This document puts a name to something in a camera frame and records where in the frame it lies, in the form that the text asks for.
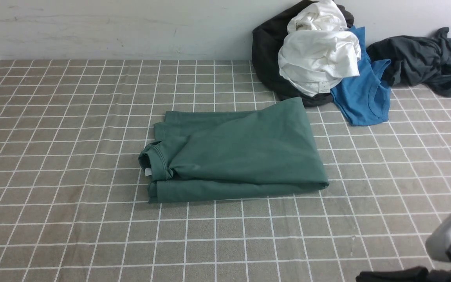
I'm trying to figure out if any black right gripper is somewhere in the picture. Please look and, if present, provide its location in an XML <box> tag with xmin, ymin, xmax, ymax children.
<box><xmin>355</xmin><ymin>266</ymin><xmax>451</xmax><ymax>282</ymax></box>

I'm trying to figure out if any green long-sleeve top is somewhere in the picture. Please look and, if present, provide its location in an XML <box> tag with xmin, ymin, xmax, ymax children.
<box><xmin>139</xmin><ymin>98</ymin><xmax>329</xmax><ymax>203</ymax></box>

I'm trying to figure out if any blue t-shirt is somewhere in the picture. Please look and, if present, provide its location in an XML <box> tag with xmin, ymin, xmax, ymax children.
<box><xmin>331</xmin><ymin>26</ymin><xmax>391</xmax><ymax>127</ymax></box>

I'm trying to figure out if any dark grey crumpled garment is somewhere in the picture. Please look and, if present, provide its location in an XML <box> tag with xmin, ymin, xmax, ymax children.
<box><xmin>366</xmin><ymin>27</ymin><xmax>451</xmax><ymax>98</ymax></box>

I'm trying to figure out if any white garment in pile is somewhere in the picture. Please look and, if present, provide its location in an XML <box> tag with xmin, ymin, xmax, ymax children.
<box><xmin>278</xmin><ymin>0</ymin><xmax>361</xmax><ymax>97</ymax></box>

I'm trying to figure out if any black garment in pile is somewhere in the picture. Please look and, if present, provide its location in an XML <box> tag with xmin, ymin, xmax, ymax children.
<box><xmin>252</xmin><ymin>0</ymin><xmax>354</xmax><ymax>107</ymax></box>

